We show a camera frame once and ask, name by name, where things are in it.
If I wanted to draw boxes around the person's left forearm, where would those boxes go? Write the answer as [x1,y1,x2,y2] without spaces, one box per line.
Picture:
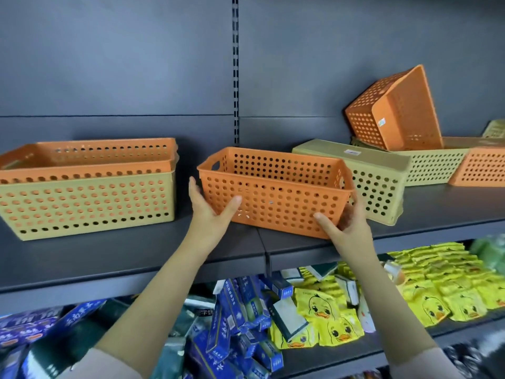
[57,241,225,379]

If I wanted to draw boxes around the person's right hand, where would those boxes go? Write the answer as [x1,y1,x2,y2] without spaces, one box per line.
[313,189,376,260]

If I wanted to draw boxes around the pile of yellow duck packets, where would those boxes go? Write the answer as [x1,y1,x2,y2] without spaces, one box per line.
[269,242,505,350]

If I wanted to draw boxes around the white teal box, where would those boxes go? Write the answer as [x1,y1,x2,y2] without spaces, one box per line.
[270,298,310,341]
[306,262,339,280]
[335,274,360,307]
[281,268,305,284]

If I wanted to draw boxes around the light green packets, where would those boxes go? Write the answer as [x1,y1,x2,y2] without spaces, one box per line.
[469,234,505,273]

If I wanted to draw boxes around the orange perforated plastic basket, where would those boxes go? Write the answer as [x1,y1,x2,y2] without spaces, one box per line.
[448,145,505,188]
[344,64,445,151]
[0,137,180,184]
[197,147,356,240]

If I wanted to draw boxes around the person's right forearm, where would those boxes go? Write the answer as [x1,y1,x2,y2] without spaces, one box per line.
[337,247,464,379]

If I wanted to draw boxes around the white orange small packet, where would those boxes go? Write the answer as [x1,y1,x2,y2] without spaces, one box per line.
[383,260,406,286]

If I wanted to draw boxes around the white pink packet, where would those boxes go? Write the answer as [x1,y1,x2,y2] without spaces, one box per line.
[356,295,376,333]

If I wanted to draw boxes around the dark grey metal shelf board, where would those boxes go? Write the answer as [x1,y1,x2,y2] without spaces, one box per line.
[0,181,505,317]

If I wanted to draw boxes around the dark patterned packets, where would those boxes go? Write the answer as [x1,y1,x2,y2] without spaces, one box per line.
[444,338,505,379]

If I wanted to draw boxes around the row of purple blue boxes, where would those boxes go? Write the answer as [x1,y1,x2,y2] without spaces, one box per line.
[0,299,108,348]

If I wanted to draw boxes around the person's left hand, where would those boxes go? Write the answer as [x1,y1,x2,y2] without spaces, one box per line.
[188,176,243,254]

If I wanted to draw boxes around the slotted metal shelf upright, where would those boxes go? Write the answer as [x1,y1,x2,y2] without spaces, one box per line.
[230,0,241,149]

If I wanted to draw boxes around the pile of blue boxes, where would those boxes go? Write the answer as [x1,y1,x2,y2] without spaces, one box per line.
[185,272,295,379]

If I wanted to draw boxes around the green perforated plastic basket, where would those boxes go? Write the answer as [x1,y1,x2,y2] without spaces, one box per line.
[292,138,412,226]
[481,118,505,139]
[350,136,478,188]
[0,169,176,241]

